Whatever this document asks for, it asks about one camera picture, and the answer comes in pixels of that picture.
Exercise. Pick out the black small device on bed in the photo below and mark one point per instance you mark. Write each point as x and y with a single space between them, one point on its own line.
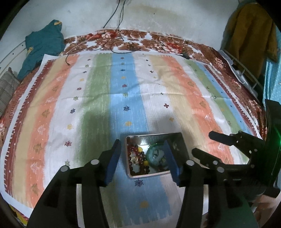
185 55

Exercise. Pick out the brown hanging jacket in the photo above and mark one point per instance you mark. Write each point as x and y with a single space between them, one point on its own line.
252 37

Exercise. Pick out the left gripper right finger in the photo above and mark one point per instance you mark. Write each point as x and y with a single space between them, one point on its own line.
219 215

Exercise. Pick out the person's hand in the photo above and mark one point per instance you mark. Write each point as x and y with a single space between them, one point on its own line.
265 208

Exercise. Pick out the blue dotted curtain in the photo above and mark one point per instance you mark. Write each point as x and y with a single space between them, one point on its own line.
272 85

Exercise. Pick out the striped colourful cloth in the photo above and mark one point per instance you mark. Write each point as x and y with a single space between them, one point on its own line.
131 94

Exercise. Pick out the silver metal tin box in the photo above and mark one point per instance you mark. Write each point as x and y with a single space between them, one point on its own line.
145 155

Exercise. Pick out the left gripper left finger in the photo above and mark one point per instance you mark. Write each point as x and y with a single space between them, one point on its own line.
57 206

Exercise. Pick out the grey plaid pillow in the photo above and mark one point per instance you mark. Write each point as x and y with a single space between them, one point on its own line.
8 85

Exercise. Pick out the teal garment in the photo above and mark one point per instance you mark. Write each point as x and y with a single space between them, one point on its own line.
47 41

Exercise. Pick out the green jade bangle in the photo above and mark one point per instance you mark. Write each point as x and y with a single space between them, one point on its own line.
156 157

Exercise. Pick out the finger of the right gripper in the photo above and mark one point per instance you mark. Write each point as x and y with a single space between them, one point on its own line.
207 162
238 140

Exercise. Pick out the white wire rack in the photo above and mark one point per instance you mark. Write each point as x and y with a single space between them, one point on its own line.
244 76

